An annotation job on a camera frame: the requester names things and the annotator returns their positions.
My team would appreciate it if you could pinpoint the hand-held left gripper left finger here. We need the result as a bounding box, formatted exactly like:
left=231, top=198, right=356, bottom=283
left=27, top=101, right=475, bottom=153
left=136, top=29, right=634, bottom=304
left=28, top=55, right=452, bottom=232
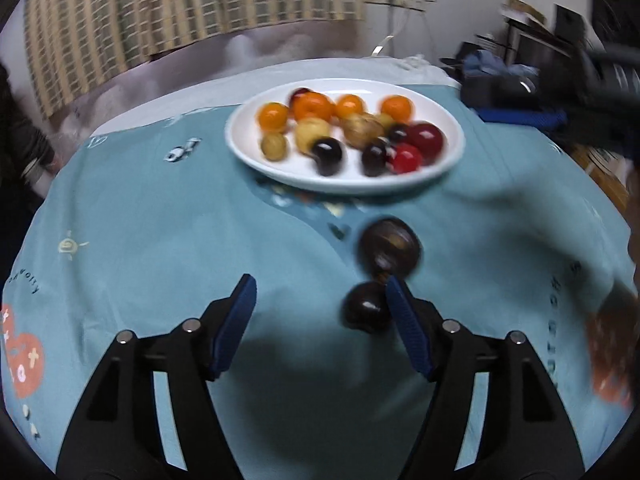
left=55, top=274, right=258, bottom=480

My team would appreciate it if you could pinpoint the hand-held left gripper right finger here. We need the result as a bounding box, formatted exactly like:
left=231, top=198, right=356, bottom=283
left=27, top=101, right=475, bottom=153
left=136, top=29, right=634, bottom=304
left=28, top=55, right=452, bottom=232
left=385, top=275, right=586, bottom=480

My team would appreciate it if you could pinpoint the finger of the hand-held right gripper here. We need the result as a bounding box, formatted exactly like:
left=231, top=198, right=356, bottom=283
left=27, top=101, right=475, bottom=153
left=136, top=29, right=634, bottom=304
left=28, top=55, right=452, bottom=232
left=477, top=107, right=571, bottom=133
left=459, top=74, right=543, bottom=110

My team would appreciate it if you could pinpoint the dark purple plum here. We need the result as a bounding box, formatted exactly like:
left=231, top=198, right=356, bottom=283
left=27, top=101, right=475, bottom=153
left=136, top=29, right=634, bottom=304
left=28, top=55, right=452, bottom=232
left=341, top=281, right=393, bottom=335
left=310, top=137, right=347, bottom=177
left=360, top=137, right=393, bottom=177

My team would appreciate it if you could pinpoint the large brown plum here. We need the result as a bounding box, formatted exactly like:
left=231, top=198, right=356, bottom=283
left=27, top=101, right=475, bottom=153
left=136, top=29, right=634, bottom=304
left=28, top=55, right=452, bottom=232
left=357, top=216, right=425, bottom=281

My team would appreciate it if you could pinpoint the red plum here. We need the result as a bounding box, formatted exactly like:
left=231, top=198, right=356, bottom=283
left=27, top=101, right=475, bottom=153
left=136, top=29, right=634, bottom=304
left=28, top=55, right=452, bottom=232
left=406, top=121, right=446, bottom=163

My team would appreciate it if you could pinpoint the orange tangerine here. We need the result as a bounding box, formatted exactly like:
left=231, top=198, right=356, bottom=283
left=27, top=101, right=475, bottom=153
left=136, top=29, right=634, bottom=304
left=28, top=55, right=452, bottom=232
left=292, top=91, right=335, bottom=123
left=257, top=102, right=290, bottom=133
left=335, top=94, right=366, bottom=121
left=380, top=95, right=415, bottom=123

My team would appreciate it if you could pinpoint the brown walnut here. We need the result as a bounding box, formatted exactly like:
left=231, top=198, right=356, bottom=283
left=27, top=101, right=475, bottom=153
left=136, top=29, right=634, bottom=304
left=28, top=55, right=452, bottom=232
left=342, top=114, right=386, bottom=150

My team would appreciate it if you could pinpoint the white round plate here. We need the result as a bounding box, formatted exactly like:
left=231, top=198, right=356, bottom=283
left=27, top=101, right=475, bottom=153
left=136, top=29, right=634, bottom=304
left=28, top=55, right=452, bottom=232
left=224, top=77, right=467, bottom=196

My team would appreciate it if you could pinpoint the fruits heaped on plate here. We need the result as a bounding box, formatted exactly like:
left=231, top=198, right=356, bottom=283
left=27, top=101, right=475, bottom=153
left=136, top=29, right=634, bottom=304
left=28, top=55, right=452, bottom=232
left=90, top=57, right=461, bottom=131

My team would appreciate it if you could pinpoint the blue clothes pile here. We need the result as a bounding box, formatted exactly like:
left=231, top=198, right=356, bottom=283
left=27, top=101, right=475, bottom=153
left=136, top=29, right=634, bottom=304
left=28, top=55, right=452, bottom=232
left=462, top=50, right=538, bottom=78

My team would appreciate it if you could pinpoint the black framed panel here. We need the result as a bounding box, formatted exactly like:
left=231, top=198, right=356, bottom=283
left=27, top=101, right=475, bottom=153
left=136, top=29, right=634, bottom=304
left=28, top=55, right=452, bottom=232
left=552, top=4, right=586, bottom=43

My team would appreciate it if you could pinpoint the teal printed blanket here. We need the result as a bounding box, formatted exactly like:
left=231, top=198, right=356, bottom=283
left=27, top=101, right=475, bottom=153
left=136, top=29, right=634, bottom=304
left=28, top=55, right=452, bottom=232
left=0, top=87, right=636, bottom=480

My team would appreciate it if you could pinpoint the checked beige curtain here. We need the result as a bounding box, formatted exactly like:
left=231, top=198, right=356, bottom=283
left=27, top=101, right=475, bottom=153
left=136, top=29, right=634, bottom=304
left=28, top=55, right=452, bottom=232
left=22, top=0, right=366, bottom=121

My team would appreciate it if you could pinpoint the wooden wall strip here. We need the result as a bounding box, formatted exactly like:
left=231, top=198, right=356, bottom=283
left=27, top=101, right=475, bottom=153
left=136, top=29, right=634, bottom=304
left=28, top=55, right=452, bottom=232
left=502, top=0, right=546, bottom=26

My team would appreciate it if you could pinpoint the white power cable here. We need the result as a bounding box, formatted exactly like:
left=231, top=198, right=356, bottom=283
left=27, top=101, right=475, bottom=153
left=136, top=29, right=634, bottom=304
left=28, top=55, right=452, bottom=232
left=372, top=10, right=401, bottom=58

